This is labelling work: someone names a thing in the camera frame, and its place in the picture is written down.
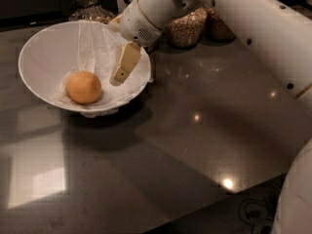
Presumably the white paper liner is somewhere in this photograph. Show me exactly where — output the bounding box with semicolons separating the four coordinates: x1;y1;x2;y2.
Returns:
53;20;151;118

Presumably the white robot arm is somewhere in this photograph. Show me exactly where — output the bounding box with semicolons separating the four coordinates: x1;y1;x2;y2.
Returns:
109;0;312;234

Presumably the black cable bundle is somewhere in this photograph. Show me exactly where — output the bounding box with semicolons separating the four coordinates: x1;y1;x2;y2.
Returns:
238;178;287;234

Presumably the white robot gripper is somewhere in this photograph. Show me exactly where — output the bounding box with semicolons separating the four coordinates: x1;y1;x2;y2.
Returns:
108;0;195;86

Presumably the glass jar far left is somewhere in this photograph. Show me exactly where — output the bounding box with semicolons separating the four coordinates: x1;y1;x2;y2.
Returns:
69;0;114;24

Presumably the glass jar of light grains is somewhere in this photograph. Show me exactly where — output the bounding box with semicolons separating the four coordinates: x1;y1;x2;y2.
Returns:
166;7;207;49

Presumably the orange fruit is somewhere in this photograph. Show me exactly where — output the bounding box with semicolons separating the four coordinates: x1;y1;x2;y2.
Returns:
65;71;101;104

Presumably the white bowl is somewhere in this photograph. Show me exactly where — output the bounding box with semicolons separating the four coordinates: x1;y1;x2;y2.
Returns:
18;19;152;113

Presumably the glass jar of brown grains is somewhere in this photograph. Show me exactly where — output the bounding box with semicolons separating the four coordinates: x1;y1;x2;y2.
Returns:
204;5;236;42

